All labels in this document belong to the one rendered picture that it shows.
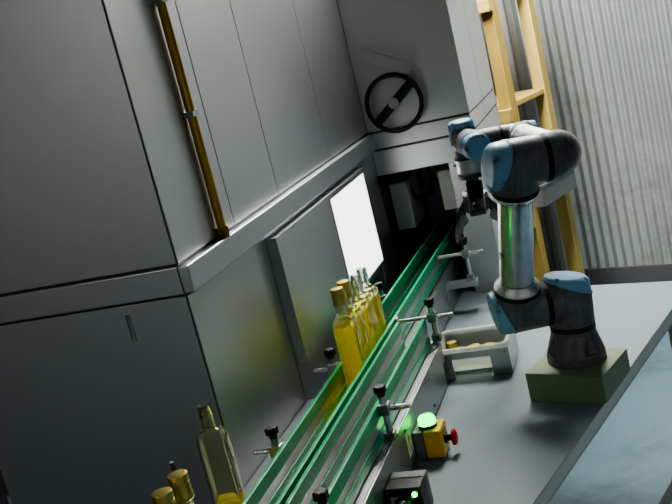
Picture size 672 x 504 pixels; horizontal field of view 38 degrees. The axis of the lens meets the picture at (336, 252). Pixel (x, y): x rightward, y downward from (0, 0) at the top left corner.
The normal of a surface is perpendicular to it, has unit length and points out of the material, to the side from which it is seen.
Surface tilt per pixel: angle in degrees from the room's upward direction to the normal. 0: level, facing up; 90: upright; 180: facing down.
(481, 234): 90
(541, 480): 0
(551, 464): 0
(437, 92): 90
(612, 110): 90
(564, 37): 90
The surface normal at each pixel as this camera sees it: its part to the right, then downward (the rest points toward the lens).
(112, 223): -0.27, 0.28
